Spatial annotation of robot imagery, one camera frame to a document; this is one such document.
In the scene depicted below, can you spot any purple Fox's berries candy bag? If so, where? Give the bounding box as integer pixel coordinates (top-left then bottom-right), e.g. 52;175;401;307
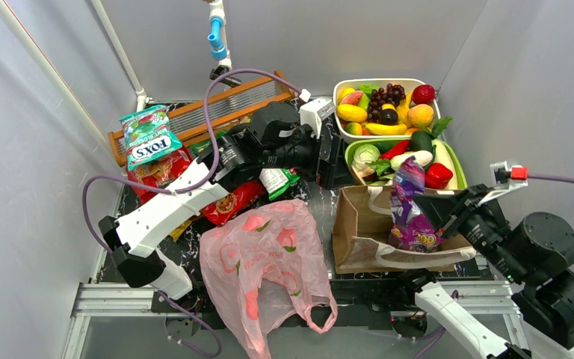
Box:
389;156;431;235

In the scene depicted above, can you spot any brown burlap tote bag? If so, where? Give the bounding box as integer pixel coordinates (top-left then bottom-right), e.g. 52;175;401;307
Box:
332;185;477;274

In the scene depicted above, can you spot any pink plastic grocery bag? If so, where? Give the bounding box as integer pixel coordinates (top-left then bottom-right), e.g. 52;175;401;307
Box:
199;199;338;358

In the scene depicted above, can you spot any purple grape candy bag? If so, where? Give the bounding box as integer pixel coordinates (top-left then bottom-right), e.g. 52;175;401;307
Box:
387;216;445;254

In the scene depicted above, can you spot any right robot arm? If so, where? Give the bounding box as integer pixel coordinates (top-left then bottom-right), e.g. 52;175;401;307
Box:
407;185;574;358

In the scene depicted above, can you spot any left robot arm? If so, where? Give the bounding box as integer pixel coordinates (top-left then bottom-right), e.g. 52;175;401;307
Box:
99;97;347;300

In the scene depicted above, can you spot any green vegetable tray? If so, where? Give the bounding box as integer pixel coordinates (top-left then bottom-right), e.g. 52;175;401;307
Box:
345;136;468;190

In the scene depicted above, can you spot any white fruit tray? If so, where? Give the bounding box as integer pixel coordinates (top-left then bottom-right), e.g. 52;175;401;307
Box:
333;78;424;144

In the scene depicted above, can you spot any red bell pepper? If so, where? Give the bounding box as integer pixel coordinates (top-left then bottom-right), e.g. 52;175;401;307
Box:
425;163;454;190

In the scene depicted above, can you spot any green Chuba snack bag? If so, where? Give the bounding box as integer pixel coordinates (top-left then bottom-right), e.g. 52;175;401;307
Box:
259;168;300;201

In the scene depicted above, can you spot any yellow mango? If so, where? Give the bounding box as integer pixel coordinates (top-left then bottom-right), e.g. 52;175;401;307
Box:
336;103;368;123

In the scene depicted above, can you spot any green cabbage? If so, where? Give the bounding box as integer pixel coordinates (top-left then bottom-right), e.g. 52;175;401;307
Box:
351;144;380;171

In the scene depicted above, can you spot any white radish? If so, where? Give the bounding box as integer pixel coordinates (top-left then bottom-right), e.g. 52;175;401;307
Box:
390;150;433;171

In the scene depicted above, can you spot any yellow banana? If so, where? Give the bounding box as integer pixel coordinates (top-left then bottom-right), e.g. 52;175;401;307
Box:
365;123;408;136

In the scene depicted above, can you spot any green cucumber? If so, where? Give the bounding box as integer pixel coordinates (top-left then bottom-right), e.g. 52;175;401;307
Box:
409;130;433;153

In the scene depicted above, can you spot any red chili pepper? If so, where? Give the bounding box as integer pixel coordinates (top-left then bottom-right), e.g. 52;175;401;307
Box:
379;139;411;160

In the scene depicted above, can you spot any dark grape bunch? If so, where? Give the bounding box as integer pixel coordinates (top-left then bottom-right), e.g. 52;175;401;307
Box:
366;83;407;125

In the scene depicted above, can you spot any orange peach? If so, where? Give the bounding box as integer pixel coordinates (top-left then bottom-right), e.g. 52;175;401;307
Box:
407;104;434;127

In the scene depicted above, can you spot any wooden rack with glass shelves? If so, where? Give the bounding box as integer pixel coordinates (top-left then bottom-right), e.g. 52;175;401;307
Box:
108;70;295;168

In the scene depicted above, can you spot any red cookie snack bag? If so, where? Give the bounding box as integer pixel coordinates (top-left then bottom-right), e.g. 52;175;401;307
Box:
201;180;265;227

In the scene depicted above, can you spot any red apple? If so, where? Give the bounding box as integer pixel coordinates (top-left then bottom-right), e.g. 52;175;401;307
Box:
411;84;436;105

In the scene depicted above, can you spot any white pipe with blue valve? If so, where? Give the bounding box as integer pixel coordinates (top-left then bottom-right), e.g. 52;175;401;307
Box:
206;0;232;80

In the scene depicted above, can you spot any yellow chips bag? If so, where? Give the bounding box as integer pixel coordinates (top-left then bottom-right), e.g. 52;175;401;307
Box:
169;220;193;242

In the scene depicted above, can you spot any green Fox's mint candy bag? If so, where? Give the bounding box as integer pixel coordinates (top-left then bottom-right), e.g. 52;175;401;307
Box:
120;105;182;171

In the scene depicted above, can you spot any aluminium frame rail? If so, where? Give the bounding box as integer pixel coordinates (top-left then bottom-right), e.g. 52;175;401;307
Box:
63;278;528;358

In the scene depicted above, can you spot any white wall conduit pipe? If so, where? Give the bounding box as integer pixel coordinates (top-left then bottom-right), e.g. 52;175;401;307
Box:
0;0;149;165

